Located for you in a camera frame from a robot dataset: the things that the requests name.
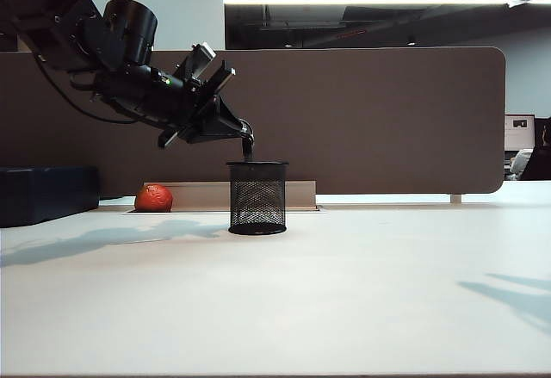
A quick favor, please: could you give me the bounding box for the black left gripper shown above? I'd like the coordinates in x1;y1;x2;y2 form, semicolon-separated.
92;61;255;151

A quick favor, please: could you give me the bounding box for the bunch of keys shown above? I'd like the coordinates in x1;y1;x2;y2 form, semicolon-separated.
240;134;256;164

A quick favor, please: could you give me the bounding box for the black mesh basket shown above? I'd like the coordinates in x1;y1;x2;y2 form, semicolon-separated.
226;161;290;236

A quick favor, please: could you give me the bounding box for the orange red round fruit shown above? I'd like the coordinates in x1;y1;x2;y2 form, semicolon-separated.
134;183;174;214

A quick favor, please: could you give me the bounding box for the brown desk partition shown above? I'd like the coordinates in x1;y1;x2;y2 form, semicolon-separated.
0;46;507;201

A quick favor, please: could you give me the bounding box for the dark blue tool case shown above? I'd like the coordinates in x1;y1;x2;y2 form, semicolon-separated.
0;165;101;229

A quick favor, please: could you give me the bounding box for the computer monitor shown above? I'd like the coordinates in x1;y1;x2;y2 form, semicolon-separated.
504;114;536;152

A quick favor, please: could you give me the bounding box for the seated person in background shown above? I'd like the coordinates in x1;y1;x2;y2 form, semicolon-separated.
511;117;551;182

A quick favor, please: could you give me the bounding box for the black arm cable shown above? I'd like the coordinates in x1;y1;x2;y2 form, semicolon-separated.
34;53;147;126

